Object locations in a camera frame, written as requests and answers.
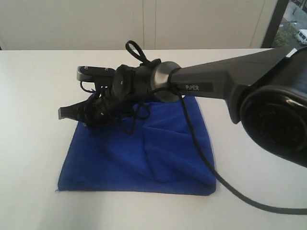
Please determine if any white van outside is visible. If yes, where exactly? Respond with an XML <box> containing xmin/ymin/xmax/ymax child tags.
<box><xmin>295</xmin><ymin>29</ymin><xmax>307</xmax><ymax>46</ymax></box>

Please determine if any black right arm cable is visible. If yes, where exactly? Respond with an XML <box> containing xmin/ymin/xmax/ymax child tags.
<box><xmin>80</xmin><ymin>40</ymin><xmax>307</xmax><ymax>214</ymax></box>

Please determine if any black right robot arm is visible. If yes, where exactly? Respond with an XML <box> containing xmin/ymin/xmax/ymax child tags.
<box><xmin>58</xmin><ymin>41</ymin><xmax>307</xmax><ymax>167</ymax></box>

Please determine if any blue towel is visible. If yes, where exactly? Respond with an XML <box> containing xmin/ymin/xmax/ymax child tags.
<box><xmin>58</xmin><ymin>102</ymin><xmax>216</xmax><ymax>196</ymax></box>

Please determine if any black window frame post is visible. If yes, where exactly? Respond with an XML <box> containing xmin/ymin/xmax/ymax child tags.
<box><xmin>261</xmin><ymin>0</ymin><xmax>289</xmax><ymax>48</ymax></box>

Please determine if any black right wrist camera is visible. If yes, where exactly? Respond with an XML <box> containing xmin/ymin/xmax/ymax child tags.
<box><xmin>77</xmin><ymin>66</ymin><xmax>115</xmax><ymax>82</ymax></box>

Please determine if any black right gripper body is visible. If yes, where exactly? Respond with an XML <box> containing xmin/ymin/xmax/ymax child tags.
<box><xmin>81</xmin><ymin>65</ymin><xmax>136</xmax><ymax>128</ymax></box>

